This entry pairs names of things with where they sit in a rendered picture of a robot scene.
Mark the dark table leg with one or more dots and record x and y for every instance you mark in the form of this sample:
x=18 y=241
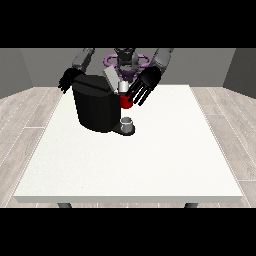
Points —
x=64 y=205
x=191 y=205

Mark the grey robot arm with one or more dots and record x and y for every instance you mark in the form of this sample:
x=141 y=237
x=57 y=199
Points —
x=83 y=59
x=163 y=59

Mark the small grey cup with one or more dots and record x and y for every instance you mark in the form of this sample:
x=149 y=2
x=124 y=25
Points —
x=127 y=124

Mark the small grey coffee pod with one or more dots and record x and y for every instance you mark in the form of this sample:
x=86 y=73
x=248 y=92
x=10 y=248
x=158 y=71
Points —
x=123 y=87

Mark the black coffee machine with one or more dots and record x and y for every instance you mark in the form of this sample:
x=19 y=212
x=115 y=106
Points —
x=94 y=104

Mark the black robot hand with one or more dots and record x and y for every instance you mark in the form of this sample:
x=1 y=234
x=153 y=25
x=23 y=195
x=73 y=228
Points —
x=149 y=79
x=68 y=79

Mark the pale grey machine lid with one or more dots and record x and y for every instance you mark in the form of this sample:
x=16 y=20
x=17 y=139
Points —
x=111 y=77

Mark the grey robot trunk purple rings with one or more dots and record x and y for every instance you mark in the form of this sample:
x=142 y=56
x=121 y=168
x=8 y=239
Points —
x=125 y=56

